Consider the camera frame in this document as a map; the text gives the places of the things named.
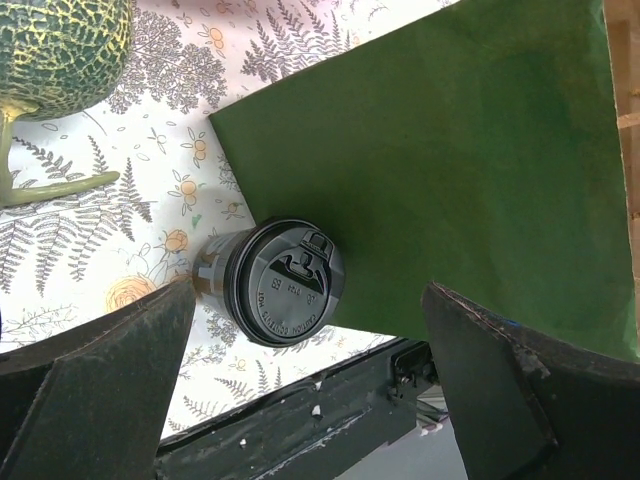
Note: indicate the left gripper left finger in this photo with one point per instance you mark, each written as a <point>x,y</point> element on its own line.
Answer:
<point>90,403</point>

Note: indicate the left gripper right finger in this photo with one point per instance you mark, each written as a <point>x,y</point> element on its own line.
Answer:
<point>525,405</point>

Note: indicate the dark coffee cup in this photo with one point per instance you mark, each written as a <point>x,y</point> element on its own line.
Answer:
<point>212,268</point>

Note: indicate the green paper bag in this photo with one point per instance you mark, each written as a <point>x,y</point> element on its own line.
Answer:
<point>477,148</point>

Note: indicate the floral table mat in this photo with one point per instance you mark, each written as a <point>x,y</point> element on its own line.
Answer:
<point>74,259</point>

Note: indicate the green round melon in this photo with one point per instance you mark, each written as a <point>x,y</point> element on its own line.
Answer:
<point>58,58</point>

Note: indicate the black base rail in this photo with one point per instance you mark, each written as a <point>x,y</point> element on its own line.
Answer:
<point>315,428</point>

